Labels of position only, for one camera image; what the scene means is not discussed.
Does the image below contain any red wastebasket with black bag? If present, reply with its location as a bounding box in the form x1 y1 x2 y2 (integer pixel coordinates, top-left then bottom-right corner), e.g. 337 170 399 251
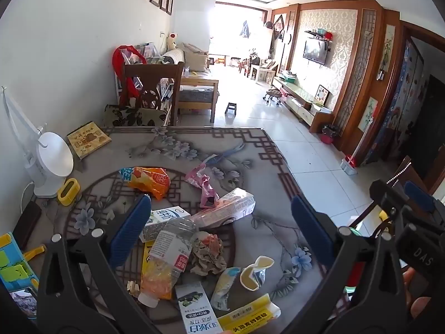
320 124 338 145

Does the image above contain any yellow white box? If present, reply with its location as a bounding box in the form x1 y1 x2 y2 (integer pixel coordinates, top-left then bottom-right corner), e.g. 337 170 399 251
217 293 281 334

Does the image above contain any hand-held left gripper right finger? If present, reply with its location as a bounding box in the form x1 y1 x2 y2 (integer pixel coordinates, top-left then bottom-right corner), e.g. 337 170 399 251
281 195 409 334

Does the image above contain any grey cushioned sofa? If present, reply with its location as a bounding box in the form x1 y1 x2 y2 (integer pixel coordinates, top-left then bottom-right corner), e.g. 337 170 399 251
162 43 209 73

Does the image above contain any white power cable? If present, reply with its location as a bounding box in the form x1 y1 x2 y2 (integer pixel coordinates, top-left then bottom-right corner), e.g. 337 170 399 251
19 181 35 216

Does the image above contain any white milk carton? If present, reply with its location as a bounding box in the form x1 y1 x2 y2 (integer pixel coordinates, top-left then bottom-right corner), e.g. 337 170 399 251
139 206 191 243

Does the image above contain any rolling stool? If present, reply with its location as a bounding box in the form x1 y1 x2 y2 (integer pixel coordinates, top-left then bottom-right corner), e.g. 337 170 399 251
263 89 283 107

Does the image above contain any person's right hand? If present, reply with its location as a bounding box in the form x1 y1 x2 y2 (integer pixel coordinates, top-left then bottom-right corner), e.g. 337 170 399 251
403 268 433 321

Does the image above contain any small flower wall painting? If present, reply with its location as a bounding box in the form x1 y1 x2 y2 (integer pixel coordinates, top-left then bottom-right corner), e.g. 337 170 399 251
358 97 379 133

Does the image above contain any framed geometric picture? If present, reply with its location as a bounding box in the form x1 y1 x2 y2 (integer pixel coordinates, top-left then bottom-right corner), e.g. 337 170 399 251
314 84 329 105

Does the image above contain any pink plastic wrapper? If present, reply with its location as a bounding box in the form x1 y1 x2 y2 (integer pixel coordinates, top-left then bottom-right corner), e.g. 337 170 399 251
184 164 220 213

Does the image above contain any tall flower wall painting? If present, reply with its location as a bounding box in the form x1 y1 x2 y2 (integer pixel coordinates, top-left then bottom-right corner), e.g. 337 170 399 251
377 24 397 80

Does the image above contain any white blue plastic wrapper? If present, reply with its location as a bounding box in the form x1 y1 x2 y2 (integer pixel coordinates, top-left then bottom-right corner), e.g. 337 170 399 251
210 267 241 312

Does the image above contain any brown paper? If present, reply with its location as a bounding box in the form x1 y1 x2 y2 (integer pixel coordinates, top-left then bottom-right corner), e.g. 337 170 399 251
189 231 228 275

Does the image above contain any wall television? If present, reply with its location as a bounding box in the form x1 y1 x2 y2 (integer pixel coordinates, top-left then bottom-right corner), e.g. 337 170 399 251
302 38 328 65

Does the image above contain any colourful printed door curtain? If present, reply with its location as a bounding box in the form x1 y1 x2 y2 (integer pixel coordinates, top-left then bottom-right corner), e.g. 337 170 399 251
375 40 430 162

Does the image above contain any white desk lamp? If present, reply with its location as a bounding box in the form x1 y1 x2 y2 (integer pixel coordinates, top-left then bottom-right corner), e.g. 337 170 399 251
2 87 74 199

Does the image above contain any light wooden coffee table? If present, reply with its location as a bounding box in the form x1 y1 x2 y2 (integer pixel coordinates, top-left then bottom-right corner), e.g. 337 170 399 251
251 63 279 84

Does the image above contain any dark wooden dining chair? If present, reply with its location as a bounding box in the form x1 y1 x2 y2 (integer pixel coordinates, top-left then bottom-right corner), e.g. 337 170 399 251
122 61 185 127

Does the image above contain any diamond wall decoration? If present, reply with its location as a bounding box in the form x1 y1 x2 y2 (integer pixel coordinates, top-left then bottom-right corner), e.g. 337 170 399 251
273 14 286 40

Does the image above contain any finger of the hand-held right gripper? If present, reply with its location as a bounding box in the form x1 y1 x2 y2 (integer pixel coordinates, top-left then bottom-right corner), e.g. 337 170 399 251
369 180 411 223
405 181 445 223

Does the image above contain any wall shelf with items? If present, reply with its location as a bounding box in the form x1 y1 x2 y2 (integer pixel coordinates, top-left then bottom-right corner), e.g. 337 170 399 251
304 30 333 42

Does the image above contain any blue green plastic toy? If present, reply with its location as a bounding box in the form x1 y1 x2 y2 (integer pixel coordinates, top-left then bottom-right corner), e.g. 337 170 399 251
0 232 39 293

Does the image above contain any yellow plastic clip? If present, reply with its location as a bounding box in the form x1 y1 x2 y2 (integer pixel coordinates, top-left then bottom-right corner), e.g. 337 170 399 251
23 245 46 261

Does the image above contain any red green-rimmed bin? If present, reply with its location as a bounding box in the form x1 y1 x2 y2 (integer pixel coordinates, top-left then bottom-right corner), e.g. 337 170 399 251
344 226 369 293

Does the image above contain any white red mop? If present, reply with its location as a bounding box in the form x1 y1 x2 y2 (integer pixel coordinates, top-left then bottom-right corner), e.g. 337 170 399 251
340 116 374 175

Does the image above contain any red bag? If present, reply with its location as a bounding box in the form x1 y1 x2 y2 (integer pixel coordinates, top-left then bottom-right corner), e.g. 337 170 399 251
112 45 147 107

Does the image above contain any clear plastic bottle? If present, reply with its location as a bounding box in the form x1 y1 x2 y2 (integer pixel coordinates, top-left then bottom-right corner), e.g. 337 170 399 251
138 217 199 308

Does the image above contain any white bead string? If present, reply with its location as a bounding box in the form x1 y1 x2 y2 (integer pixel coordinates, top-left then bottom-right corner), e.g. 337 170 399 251
389 167 409 183

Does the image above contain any white black toothpaste box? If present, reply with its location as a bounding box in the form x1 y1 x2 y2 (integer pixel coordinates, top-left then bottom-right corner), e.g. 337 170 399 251
175 282 223 334

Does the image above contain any floral chair cushion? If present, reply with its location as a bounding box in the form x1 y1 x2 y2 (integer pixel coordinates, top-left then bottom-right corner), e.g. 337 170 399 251
103 104 167 127

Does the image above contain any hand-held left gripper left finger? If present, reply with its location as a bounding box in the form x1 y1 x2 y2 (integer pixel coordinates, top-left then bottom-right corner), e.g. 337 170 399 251
36 194 154 334

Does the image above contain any long television cabinet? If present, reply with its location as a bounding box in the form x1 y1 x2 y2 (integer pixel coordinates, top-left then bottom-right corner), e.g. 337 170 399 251
271 77 334 133

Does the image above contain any yellow tea carton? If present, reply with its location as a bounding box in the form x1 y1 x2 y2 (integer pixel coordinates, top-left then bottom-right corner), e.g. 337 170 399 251
141 240 174 300

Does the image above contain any yellow plastic holder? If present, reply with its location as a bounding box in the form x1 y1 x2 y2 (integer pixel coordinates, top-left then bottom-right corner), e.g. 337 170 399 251
57 178 81 207

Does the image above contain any yellow brown book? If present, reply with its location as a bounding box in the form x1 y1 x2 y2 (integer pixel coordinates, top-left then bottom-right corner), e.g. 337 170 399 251
67 121 112 160

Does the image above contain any orange blue snack bag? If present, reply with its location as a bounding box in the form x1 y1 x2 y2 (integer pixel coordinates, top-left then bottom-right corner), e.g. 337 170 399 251
119 166 172 200

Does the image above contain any printed picture card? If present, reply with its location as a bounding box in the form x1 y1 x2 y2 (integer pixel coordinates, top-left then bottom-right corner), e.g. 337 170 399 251
10 287 38 321

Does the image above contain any dark rectangular case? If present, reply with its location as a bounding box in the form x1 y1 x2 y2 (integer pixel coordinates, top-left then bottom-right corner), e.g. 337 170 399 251
13 201 42 251

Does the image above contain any brown wooden chair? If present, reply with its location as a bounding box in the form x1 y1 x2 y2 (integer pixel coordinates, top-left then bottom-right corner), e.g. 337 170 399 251
348 156 445 237

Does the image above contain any wooden bench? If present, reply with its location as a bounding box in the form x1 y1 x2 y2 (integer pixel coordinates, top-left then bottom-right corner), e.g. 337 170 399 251
179 71 219 122

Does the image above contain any crushed paper cup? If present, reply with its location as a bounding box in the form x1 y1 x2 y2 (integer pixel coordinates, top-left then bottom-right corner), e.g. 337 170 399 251
240 256 275 291

